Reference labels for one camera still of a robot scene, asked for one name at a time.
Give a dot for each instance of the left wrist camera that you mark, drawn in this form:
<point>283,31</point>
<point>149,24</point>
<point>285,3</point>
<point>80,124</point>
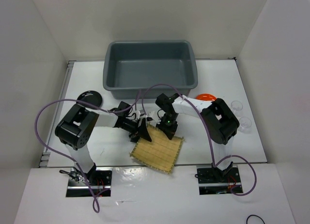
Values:
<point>138,114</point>

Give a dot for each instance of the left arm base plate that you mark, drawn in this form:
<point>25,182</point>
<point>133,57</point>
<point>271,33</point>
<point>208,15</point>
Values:
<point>100,185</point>

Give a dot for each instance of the grey plastic bin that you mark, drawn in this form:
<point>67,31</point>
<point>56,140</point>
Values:
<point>151,67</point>

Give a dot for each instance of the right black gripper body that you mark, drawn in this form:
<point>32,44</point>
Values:
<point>169,119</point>

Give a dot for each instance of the woven bamboo placemat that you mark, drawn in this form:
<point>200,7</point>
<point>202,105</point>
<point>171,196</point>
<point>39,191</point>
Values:
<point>160,154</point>

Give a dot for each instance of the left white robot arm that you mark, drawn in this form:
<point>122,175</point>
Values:
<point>75,129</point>

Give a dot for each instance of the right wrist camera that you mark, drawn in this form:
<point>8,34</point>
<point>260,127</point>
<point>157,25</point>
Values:
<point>152,116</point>

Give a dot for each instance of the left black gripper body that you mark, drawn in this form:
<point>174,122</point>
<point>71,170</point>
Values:
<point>129,125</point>

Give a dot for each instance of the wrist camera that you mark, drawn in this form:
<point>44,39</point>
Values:
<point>138,114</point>
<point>152,116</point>

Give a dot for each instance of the black round plate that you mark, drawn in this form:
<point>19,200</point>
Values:
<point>92,97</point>

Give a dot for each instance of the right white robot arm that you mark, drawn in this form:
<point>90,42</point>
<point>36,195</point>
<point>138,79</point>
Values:
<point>218,120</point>

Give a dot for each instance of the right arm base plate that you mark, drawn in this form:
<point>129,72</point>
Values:
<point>208,184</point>

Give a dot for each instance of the clear glass cup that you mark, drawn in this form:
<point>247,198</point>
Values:
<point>245,125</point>
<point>236,106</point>

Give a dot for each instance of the orange round plate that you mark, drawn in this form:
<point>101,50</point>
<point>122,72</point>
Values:
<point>206,97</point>

